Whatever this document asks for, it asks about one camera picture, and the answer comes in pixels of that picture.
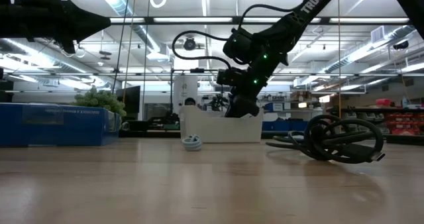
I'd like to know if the small light blue cable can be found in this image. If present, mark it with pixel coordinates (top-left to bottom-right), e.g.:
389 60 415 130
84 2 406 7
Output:
182 134 203 152

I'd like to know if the green potted plant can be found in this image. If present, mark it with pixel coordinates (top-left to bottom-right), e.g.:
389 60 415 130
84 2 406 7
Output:
72 87 128 117

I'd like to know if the black monitor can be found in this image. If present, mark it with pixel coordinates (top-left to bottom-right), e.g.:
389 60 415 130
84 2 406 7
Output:
115 85 142 115

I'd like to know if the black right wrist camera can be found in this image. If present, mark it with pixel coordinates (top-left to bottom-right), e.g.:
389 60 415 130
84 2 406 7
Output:
216 68 248 87

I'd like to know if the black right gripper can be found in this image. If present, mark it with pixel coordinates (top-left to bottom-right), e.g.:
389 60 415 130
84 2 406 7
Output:
225 89 261 119

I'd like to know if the white plastic bin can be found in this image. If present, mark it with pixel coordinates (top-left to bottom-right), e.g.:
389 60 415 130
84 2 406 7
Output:
178 105 265 144

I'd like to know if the round black ceiling camera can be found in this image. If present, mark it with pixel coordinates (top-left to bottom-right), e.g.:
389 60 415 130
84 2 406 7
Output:
183 36 197 52

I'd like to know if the shelf with blue bins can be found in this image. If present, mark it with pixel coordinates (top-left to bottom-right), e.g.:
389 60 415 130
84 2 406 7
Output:
261 101 309 133

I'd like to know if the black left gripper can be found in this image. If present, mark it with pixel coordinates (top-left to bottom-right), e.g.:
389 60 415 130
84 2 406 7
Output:
16 0 112 54

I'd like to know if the rack with grey, red bins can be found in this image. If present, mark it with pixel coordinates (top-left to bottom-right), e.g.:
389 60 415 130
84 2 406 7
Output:
326 105 424 137

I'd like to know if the black metal frame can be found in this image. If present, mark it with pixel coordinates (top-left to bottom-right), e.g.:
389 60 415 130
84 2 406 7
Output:
170 68 224 107

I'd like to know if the blue cardboard box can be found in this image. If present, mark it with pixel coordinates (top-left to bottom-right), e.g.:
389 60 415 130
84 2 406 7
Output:
0 102 122 148

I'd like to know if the white cylindrical tank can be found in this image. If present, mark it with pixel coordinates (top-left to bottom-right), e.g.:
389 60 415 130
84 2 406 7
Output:
172 74 199 107

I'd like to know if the black overhead light bar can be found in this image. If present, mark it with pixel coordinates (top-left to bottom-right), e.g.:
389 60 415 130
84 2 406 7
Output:
108 15 411 26

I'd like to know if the black USB-C cable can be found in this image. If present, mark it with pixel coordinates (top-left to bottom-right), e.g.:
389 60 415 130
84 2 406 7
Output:
264 114 387 166

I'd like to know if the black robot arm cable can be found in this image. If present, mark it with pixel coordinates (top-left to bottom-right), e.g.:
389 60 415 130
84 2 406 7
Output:
171 29 233 70
238 3 299 30

